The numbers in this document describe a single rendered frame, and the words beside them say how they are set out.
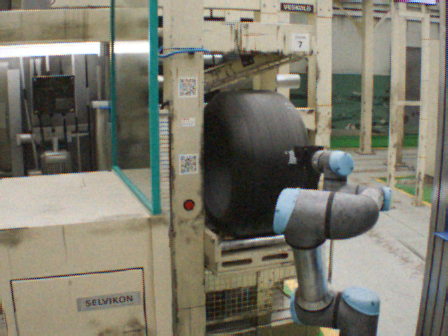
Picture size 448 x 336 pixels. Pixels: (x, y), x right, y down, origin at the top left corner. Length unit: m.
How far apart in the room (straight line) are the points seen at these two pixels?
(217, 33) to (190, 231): 0.84
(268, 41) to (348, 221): 1.33
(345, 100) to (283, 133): 10.35
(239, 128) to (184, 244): 0.51
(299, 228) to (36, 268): 0.61
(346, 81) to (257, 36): 9.95
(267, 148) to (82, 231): 0.95
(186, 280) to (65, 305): 1.02
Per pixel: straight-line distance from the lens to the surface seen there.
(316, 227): 1.27
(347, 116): 12.37
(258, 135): 1.95
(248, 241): 2.14
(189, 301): 2.23
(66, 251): 1.20
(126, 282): 1.24
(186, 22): 2.03
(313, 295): 1.54
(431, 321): 1.52
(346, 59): 12.38
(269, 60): 2.59
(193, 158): 2.06
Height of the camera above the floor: 1.60
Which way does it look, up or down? 11 degrees down
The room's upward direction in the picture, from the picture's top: straight up
